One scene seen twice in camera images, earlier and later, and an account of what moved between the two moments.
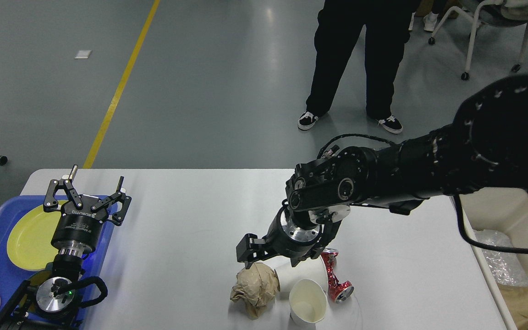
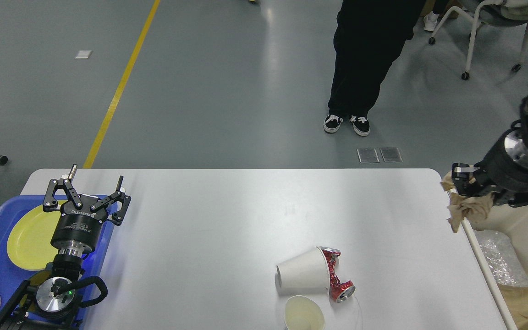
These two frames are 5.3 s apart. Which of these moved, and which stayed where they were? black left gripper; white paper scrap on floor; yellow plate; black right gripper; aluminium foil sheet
Moved: black right gripper
Stayed: aluminium foil sheet; yellow plate; black left gripper; white paper scrap on floor
